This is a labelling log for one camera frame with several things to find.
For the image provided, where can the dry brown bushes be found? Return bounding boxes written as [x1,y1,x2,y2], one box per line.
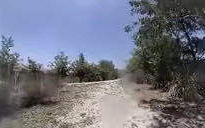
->
[0,73,63,121]

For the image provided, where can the pale gravel dirt path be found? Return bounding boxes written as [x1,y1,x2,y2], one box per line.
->
[9,78,205,128]

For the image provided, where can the large green tree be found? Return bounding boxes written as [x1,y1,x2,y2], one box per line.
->
[124,0,205,101]

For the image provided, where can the row of green trees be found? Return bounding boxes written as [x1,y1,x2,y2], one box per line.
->
[0,35,120,84]

